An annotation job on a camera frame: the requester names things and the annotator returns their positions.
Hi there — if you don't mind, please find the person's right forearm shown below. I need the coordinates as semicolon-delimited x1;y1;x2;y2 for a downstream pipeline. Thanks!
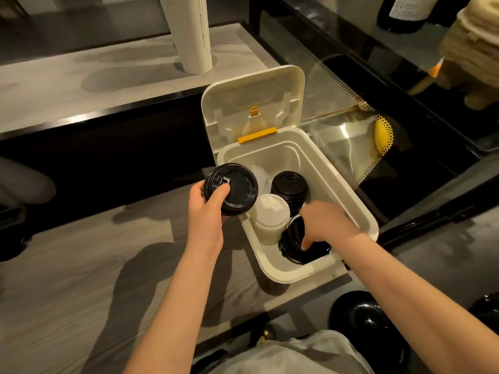
345;229;499;374

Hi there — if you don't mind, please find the dark wine bottle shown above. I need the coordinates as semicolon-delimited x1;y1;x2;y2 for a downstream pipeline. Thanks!
377;0;441;34

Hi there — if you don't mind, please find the grey wooden table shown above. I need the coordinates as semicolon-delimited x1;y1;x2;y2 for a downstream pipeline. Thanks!
0;167;350;374

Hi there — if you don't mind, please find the stack of white lids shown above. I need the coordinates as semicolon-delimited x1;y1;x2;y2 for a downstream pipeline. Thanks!
249;193;291;246

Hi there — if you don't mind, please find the black star slipper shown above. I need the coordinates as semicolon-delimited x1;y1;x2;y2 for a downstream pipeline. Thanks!
191;348;231;374
249;323;278;347

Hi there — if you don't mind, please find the yellow fruit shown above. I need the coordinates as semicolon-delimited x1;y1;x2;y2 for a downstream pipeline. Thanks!
374;116;392;152

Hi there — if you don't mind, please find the grey bar counter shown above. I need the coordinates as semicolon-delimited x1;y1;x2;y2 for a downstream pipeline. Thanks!
0;23;280;139

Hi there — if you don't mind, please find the person's right hand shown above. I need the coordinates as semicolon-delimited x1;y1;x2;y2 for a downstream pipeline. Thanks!
299;201;363;252

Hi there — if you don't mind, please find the black round base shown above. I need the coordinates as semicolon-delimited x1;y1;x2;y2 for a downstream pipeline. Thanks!
467;293;499;331
329;290;410;374

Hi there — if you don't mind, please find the pile of cup lids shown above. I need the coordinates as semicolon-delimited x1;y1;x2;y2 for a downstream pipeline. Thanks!
0;225;33;263

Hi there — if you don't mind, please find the tall white paper cup stack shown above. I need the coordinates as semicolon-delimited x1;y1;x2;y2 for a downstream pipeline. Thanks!
157;0;213;75

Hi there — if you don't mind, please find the person's left hand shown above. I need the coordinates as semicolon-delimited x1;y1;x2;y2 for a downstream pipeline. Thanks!
188;181;231;258

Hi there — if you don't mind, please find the person's left forearm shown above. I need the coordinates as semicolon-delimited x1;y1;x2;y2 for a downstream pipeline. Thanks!
123;245;223;374

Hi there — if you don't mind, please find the person's white shirt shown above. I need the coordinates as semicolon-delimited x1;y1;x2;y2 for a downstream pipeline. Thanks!
206;330;375;374

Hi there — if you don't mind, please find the white plastic storage bin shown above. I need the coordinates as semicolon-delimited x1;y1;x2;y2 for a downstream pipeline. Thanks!
201;65;379;284

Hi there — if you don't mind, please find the tall stack of black lids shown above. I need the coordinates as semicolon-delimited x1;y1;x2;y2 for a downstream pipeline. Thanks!
271;171;309;217

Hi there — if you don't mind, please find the black cup lid with plug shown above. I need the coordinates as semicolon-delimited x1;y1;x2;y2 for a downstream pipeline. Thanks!
278;213;332;265

